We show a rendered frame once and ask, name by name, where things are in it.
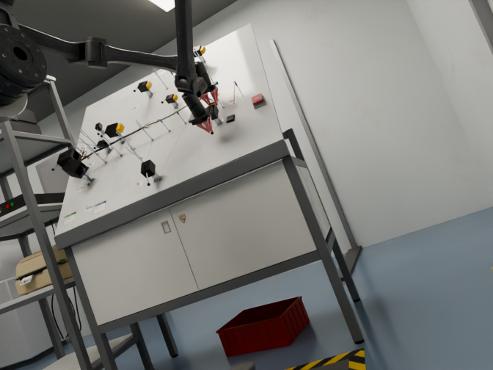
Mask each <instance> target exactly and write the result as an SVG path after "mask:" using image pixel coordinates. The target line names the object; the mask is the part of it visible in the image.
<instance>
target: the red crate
mask: <svg viewBox="0 0 493 370"><path fill-rule="evenodd" d="M309 322H310V320H309V317H308V315H307V312H306V310H305V307H304V304H303V302H302V296H299V297H293V298H290V299H286V300H281V301H278V302H273V303H269V304H266V305H261V306H257V307H254V308H248V309H245V310H242V312H240V313H239V314H237V315H236V316H235V317H233V318H232V319H231V320H230V321H229V322H228V323H226V324H225V325H223V326H222V327H221V328H219V329H218V330H217V331H216V333H218V334H219V337H220V340H221V343H222V346H223V348H224V351H225V354H226V356H227V357H230V356H234V355H242V354H246V353H250V352H258V351H263V350H267V349H275V348H280V347H287V346H290V345H291V344H292V343H293V341H294V340H295V339H296V337H297V336H298V335H299V334H300V332H301V331H303V329H304V328H305V327H306V326H307V324H308V323H309Z"/></svg>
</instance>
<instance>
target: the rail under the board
mask: <svg viewBox="0 0 493 370"><path fill-rule="evenodd" d="M290 155H291V154H290V151H289V150H288V146H287V144H286V141H284V140H281V141H279V142H276V143H274V144H272V145H270V146H267V147H265V148H262V149H260V150H257V151H255V152H254V153H251V154H249V155H246V156H244V157H241V158H240V159H236V160H235V161H233V162H230V163H227V164H225V165H222V166H221V167H217V168H216V169H214V170H211V171H209V172H206V173H204V174H202V175H199V176H197V177H195V178H192V179H190V180H188V181H185V182H183V183H181V184H178V185H176V186H173V187H171V188H169V189H166V190H164V191H162V192H159V193H157V194H155V195H152V196H150V197H147V198H145V199H144V200H140V201H138V202H136V203H133V204H131V205H129V206H126V207H125V208H122V209H120V210H117V211H115V212H112V213H110V214H107V215H106V216H104V217H101V218H98V219H96V220H93V221H91V222H88V223H87V224H85V225H82V226H80V227H77V228H75V229H73V230H71V231H68V232H66V233H63V234H61V235H59V236H56V237H54V241H55V243H56V247H57V249H58V250H63V249H65V248H68V247H71V246H73V245H75V244H78V243H80V242H83V241H85V240H88V239H91V238H92V237H95V236H97V235H100V234H102V233H105V232H107V231H110V230H112V229H114V228H117V227H119V226H121V225H124V224H126V223H128V222H131V221H134V220H137V219H139V218H140V217H143V216H146V215H148V214H151V213H153V212H155V211H158V210H160V209H162V208H165V207H167V206H170V205H172V204H174V203H177V202H180V201H182V200H185V199H186V198H189V197H191V196H194V195H197V194H199V193H201V192H204V191H206V190H208V189H211V188H213V187H215V186H218V185H220V184H223V183H225V182H228V181H231V180H233V179H234V178H237V177H240V176H242V175H245V174H247V173H250V172H252V171H254V170H257V169H259V168H261V167H265V166H266V165H268V164H271V163H274V162H276V161H279V160H280V159H283V158H285V157H287V156H290Z"/></svg>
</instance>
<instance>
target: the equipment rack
mask: <svg viewBox="0 0 493 370"><path fill-rule="evenodd" d="M54 81H56V79H55V78H54V77H52V76H49V75H47V77H46V79H45V81H43V82H42V83H40V85H39V86H38V87H36V88H34V89H33V90H32V91H30V92H28V93H27V99H28V98H31V97H32V96H33V95H36V94H38V93H40V92H41V91H43V90H45V89H47V88H48V92H49V95H50V97H51V100H52V103H53V105H54V109H55V112H56V116H57V117H58V120H59V124H60V126H61V129H62V133H63V135H64V137H65V138H59V137H50V136H45V135H39V134H30V133H24V132H19V131H13V130H12V127H11V125H10V121H9V120H8V121H7V122H3V123H0V187H1V190H2V193H3V196H4V199H5V202H6V201H8V200H10V199H12V198H13V196H12V192H11V189H10V185H9V183H8V180H7V176H9V175H12V174H13V173H15V174H16V177H17V179H18V183H19V186H20V188H21V192H22V195H23V198H24V201H25V204H26V205H25V206H24V207H22V208H19V209H17V210H15V211H13V212H10V213H9V214H6V215H4V216H3V217H0V242H3V241H7V240H12V239H18V241H19V244H20V247H21V251H22V253H23V257H24V258H25V257H27V256H30V255H31V254H30V251H29V246H28V242H27V238H26V231H27V235H29V234H32V233H34V232H35V234H36V237H37V240H38V243H39V246H40V249H41V252H42V254H43V258H44V261H45V265H46V267H47V270H48V273H49V276H50V279H51V282H52V284H53V285H50V286H47V287H45V288H42V289H39V290H36V291H34V292H32V293H30V294H27V295H24V296H22V297H19V298H17V299H15V300H11V301H9V302H6V303H4V304H2V305H0V315H1V314H3V313H6V312H9V311H12V310H14V309H16V308H19V307H22V306H24V305H28V304H29V303H32V302H35V301H38V302H39V304H40V308H41V311H42V314H43V318H44V320H45V324H46V327H47V329H48V333H49V335H50V338H51V342H52V344H53V347H54V351H55V353H56V357H57V361H56V362H54V363H52V364H51V365H50V366H47V367H46V368H44V369H43V370H101V369H102V368H104V367H103V363H102V361H101V357H100V354H99V352H98V348H97V346H96V345H95V346H93V347H89V348H86V347H85V345H84V341H83V338H82V336H81V332H80V329H79V327H78V323H77V321H76V317H75V314H74V312H73V309H72V306H71V304H70V300H69V297H68V295H67V291H66V289H69V288H72V287H74V286H76V283H75V280H74V278H73V277H72V278H70V279H67V280H63V279H62V276H61V273H60V271H59V267H58V264H57V262H56V258H55V255H54V251H53V249H52V246H51V243H50V240H49V237H48V234H47V231H46V229H45V228H46V227H48V226H50V225H51V221H52V224H55V223H57V222H58V221H59V216H60V213H61V210H62V204H63V203H49V204H39V205H38V204H37V201H36V199H35V196H34V193H33V190H32V186H31V184H30V181H29V177H28V175H27V172H26V168H25V167H26V166H27V167H28V166H29V165H31V164H34V163H35V162H38V161H39V160H41V159H44V158H46V157H48V156H50V155H52V154H54V153H56V152H58V151H60V150H62V149H64V148H66V147H68V150H70V149H71V148H74V149H75V150H76V148H75V147H74V146H73V145H72V144H75V141H74V138H73V135H72V133H71V130H70V126H69V124H68V121H67V118H66V116H65V112H64V109H63V107H62V104H61V101H60V99H59V95H58V92H57V90H56V87H55V84H54ZM69 141H71V143H72V144H71V143H69ZM25 160H26V166H25ZM50 220H51V221H50ZM12 234H13V235H12ZM8 235H9V236H8ZM53 294H56V297H57V299H58V302H59V306H60V308H61V311H62V315H63V317H64V320H65V324H66V326H67V330H68V332H69V335H70V339H71V341H72V344H73V348H74V350H75V352H74V353H71V354H69V355H65V351H64V349H63V346H62V342H61V340H60V338H59V335H58V332H57V331H56V327H55V325H54V321H53V319H52V317H51V314H50V311H49V309H48V306H47V303H46V301H45V298H46V297H48V296H51V295H53ZM46 300H47V298H46ZM47 301H48V300H47ZM130 328H131V331H132V333H131V334H128V335H124V336H122V337H119V338H116V339H113V340H110V341H109V345H110V347H111V350H112V352H113V353H112V354H113V356H114V359H115V358H117V357H118V356H120V355H121V354H122V353H124V351H126V350H127V349H129V348H130V347H132V346H133V345H134V344H136V345H137V348H138V350H139V354H140V357H141V359H142V362H143V365H144V368H145V370H155V369H154V368H153V364H152V362H151V359H150V356H149V353H148V350H147V347H146V345H145V341H144V339H143V336H142V333H141V330H140V328H139V324H138V322H136V323H133V324H130ZM116 350H117V351H116ZM114 351H115V352H114ZM95 365H96V366H95ZM93 366H95V367H93Z"/></svg>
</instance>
